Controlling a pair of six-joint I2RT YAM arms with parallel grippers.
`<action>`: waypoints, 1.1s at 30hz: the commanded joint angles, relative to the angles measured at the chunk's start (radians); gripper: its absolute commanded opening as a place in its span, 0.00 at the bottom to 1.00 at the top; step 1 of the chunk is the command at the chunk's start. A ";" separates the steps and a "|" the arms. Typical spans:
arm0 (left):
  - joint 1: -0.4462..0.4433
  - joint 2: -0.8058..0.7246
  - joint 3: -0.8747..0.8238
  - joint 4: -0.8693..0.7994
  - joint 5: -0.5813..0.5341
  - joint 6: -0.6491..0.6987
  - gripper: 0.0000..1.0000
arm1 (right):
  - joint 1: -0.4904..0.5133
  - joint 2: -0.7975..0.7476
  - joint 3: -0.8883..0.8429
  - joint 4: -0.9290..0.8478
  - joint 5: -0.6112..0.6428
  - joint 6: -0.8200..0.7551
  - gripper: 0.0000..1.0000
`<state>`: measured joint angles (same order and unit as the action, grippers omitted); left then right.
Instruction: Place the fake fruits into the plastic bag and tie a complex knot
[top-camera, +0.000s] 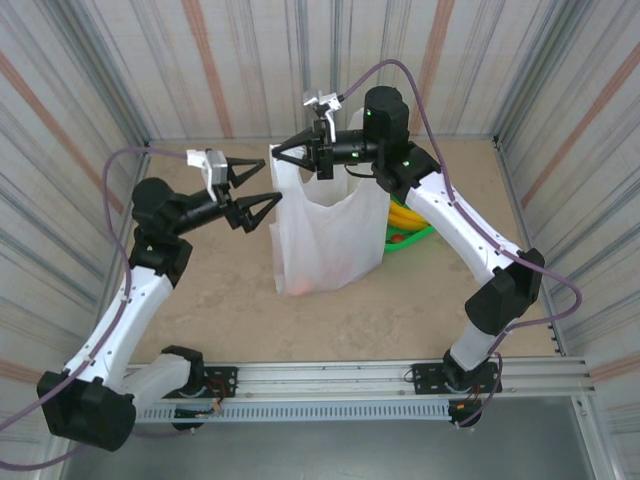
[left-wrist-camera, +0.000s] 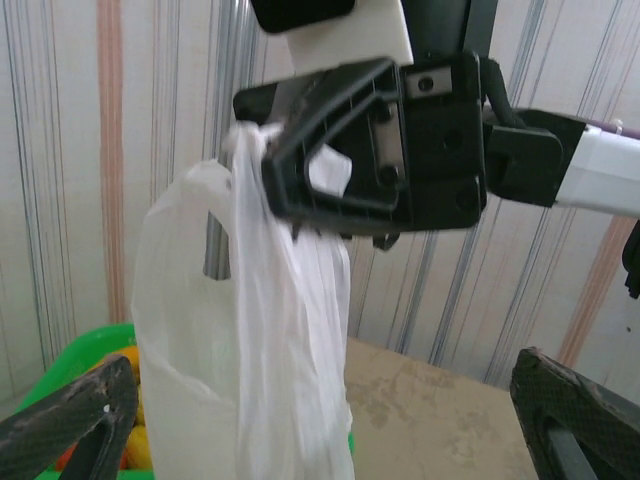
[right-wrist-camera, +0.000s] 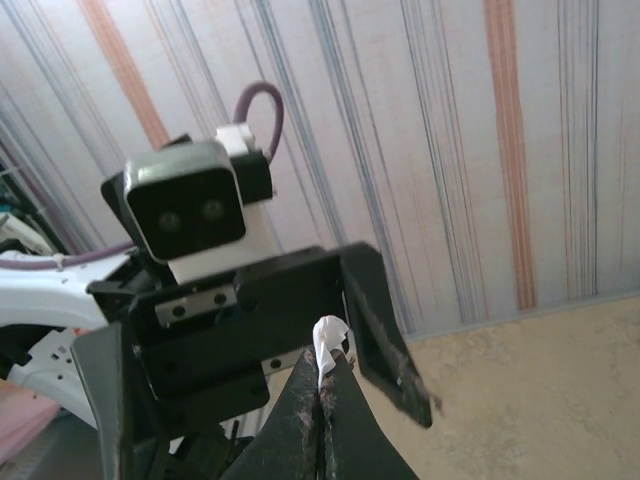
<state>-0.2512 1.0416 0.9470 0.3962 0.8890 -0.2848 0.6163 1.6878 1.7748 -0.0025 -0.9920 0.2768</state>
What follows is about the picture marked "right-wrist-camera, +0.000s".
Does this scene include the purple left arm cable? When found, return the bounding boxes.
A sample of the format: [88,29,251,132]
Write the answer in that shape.
[0,81,287,274]

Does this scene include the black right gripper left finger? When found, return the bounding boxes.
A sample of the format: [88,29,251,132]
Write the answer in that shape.
[219,347,324,480]

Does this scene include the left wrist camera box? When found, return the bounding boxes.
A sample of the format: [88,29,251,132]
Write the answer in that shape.
[123,123,280,285]

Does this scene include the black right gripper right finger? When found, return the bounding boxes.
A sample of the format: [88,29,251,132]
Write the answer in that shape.
[322,349,420,480]

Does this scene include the white plastic bag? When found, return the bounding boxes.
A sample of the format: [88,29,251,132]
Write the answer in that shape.
[310,313,351,390]

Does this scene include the pink board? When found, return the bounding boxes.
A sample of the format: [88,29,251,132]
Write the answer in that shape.
[0,382,64,454]

